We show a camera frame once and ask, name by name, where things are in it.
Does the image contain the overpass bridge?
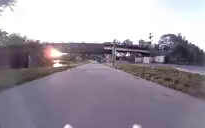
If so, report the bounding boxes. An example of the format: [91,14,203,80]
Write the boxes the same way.
[44,41,152,56]

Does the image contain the grey asphalt path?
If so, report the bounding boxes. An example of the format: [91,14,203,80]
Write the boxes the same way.
[0,62,205,128]

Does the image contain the white boxes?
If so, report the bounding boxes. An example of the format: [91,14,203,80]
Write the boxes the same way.
[134,55,166,65]

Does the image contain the signal pole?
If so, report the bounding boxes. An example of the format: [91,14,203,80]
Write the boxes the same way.
[148,32,155,64]

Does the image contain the grass verge with dry patches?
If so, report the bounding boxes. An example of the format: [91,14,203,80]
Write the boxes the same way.
[106,61,205,101]

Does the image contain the robot's own part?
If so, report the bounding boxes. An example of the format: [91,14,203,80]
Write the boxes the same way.
[63,123,74,128]
[132,123,143,128]

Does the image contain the row of trees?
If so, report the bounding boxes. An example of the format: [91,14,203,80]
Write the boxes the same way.
[0,25,54,70]
[156,32,205,66]

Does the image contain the grey road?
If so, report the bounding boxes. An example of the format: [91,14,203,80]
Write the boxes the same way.
[153,62,205,78]

